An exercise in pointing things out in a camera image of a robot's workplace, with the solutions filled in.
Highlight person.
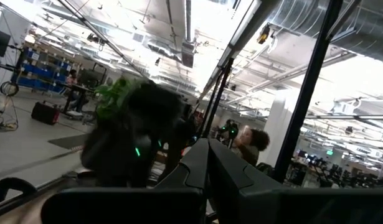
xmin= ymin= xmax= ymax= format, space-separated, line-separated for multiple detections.
xmin=65 ymin=68 xmax=86 ymax=111
xmin=233 ymin=125 xmax=271 ymax=167

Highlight green potted plant black pot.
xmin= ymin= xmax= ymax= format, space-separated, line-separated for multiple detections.
xmin=93 ymin=77 xmax=142 ymax=121

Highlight shelf with blue bins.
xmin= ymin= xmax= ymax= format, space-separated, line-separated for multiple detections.
xmin=12 ymin=46 xmax=74 ymax=94

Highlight yellow hanging plug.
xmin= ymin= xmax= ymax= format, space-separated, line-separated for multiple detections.
xmin=256 ymin=24 xmax=272 ymax=45

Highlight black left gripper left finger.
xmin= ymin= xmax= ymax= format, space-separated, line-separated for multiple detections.
xmin=40 ymin=138 xmax=210 ymax=224

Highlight dark floor mat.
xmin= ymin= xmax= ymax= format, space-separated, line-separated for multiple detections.
xmin=47 ymin=133 xmax=90 ymax=150

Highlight background desk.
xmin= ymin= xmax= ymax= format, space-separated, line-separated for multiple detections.
xmin=59 ymin=82 xmax=95 ymax=121

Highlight black frame crossbar with handles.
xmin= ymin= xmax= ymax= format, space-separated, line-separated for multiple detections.
xmin=0 ymin=169 xmax=95 ymax=220

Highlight thick black frame upright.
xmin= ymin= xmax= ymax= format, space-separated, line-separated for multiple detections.
xmin=273 ymin=0 xmax=344 ymax=184

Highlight black device green lights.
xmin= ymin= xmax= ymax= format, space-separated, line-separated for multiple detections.
xmin=217 ymin=119 xmax=240 ymax=149

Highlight thin black frame upright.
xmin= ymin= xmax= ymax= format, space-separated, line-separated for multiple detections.
xmin=196 ymin=57 xmax=235 ymax=139

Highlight red and black case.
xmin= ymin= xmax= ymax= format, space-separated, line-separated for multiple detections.
xmin=31 ymin=100 xmax=61 ymax=126

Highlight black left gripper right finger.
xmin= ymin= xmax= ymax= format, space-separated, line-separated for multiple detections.
xmin=209 ymin=138 xmax=383 ymax=224

